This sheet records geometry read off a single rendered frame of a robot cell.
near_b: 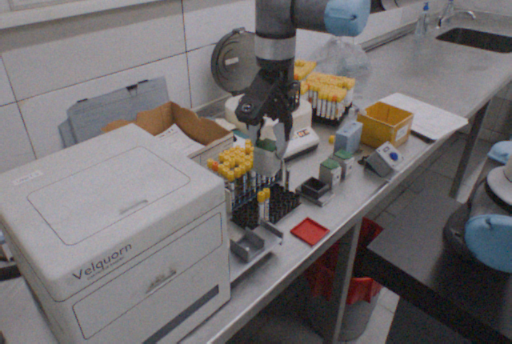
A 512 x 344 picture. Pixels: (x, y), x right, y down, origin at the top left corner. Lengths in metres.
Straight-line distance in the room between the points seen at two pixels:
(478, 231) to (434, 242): 0.23
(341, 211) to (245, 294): 0.35
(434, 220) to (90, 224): 0.71
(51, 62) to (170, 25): 0.36
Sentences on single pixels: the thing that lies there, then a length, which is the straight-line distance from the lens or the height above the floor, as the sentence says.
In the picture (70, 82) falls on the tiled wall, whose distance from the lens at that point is 1.15.
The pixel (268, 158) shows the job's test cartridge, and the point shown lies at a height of 1.10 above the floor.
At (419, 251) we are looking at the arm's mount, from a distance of 0.88.
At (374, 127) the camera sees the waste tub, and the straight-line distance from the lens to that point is 1.29.
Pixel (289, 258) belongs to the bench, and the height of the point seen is 0.87.
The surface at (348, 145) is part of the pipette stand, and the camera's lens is 1.18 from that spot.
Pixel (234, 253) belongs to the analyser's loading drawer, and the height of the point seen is 0.92.
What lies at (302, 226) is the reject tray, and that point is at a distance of 0.98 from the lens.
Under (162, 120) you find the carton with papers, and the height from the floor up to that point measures 0.97.
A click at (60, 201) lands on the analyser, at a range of 0.64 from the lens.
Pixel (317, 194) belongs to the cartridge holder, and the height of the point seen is 0.90.
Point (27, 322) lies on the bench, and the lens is 0.91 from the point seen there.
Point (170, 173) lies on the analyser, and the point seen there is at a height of 1.17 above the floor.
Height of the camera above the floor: 1.54
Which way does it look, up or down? 32 degrees down
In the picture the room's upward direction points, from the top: straight up
